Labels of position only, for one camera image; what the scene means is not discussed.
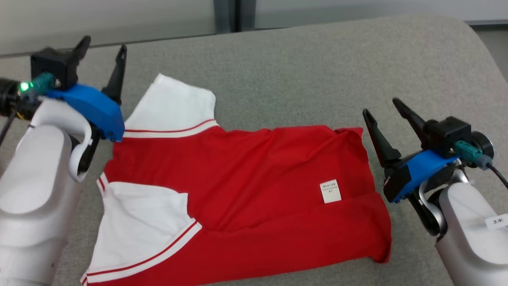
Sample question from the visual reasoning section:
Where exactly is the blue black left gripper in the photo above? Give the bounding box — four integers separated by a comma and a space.
46, 36, 128, 143

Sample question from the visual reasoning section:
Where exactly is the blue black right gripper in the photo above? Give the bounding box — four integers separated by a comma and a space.
362, 98, 461, 204

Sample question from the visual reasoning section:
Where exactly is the right camera cable teal plug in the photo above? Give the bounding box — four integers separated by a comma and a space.
454, 140, 508, 188

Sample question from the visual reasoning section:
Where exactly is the red white jersey shirt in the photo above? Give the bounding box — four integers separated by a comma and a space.
79, 73, 393, 286

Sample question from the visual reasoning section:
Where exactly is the grey partition post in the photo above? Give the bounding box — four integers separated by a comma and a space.
213, 0, 257, 33

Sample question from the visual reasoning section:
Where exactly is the camera cable teal plug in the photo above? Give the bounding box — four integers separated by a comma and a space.
0, 72, 56, 145
454, 140, 508, 188

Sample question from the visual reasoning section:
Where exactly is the left camera cable teal plug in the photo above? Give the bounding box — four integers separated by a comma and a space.
0, 72, 56, 145

